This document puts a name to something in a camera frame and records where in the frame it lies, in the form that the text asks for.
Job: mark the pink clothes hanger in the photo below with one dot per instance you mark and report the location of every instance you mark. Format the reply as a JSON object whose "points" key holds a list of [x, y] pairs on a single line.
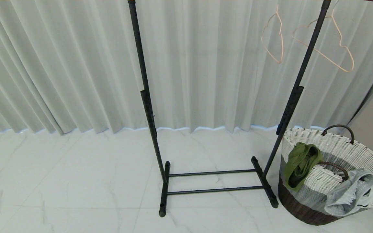
{"points": [[282, 51], [322, 55]]}

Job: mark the green shirt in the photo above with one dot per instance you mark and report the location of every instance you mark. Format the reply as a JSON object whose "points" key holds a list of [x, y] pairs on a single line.
{"points": [[299, 161]]}

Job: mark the pale grey trousers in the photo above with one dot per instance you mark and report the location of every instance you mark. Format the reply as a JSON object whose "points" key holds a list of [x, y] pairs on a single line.
{"points": [[345, 194]]}

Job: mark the black clothes rack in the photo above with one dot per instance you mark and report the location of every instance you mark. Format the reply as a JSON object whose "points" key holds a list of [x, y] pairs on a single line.
{"points": [[147, 106]]}

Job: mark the white laundry basket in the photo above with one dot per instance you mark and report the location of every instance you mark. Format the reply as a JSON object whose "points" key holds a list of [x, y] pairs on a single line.
{"points": [[335, 152]]}

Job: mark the white curtain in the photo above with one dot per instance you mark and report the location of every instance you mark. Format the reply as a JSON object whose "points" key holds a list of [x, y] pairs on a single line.
{"points": [[76, 64]]}

